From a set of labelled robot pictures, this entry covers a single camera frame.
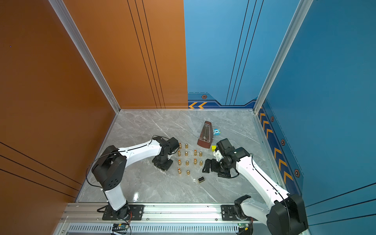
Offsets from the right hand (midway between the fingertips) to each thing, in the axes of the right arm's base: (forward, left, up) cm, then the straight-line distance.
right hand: (209, 172), depth 77 cm
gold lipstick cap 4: (+3, +12, -8) cm, 15 cm away
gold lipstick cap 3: (+9, +13, -8) cm, 17 cm away
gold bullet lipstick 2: (+8, +17, -5) cm, 20 cm away
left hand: (+7, +26, -8) cm, 28 cm away
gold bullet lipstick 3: (+15, +8, -6) cm, 18 cm away
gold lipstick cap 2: (+16, +14, -8) cm, 22 cm away
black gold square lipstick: (-1, +4, -8) cm, 9 cm away
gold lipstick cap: (+21, +14, -8) cm, 26 cm away
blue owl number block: (+33, -8, -8) cm, 35 cm away
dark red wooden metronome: (+24, +1, -1) cm, 24 cm away
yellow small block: (+20, -4, -8) cm, 22 cm away
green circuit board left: (-23, +45, -12) cm, 52 cm away
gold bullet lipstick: (+11, +16, +9) cm, 21 cm away
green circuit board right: (-22, -17, -13) cm, 31 cm away
